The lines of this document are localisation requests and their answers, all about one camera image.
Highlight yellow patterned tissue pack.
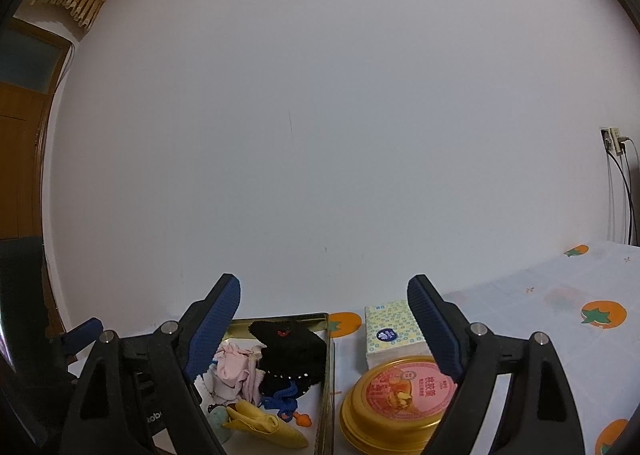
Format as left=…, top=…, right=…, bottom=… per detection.
left=364, top=300, right=431, bottom=368

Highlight gold rectangular tin tray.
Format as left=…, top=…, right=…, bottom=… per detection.
left=194, top=313, right=334, bottom=454

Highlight round yellow tin pink lid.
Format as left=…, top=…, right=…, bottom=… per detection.
left=340, top=355, right=457, bottom=454

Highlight blue cord orange toy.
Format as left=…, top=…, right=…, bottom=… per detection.
left=262, top=381, right=312, bottom=428

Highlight wall power socket with plugs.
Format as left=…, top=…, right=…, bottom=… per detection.
left=600, top=126, right=628, bottom=156

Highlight light blue soft ball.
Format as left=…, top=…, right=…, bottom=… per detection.
left=207, top=406, right=232, bottom=444

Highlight black knitted cloth white dots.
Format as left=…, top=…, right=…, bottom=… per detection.
left=259, top=371, right=321, bottom=397

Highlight yellow cloth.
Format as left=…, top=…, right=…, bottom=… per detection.
left=224, top=401, right=309, bottom=449

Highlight black wristband red logo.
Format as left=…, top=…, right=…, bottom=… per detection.
left=248, top=319, right=326, bottom=378

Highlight black power cable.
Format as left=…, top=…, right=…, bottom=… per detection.
left=606, top=146, right=637, bottom=246

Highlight brown wooden door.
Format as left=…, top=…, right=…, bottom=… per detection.
left=1, top=18, right=72, bottom=241

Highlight pink cream cloth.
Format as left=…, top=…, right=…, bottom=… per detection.
left=201, top=341, right=266, bottom=406

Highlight white power cable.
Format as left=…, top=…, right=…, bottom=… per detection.
left=619, top=136, right=640, bottom=246

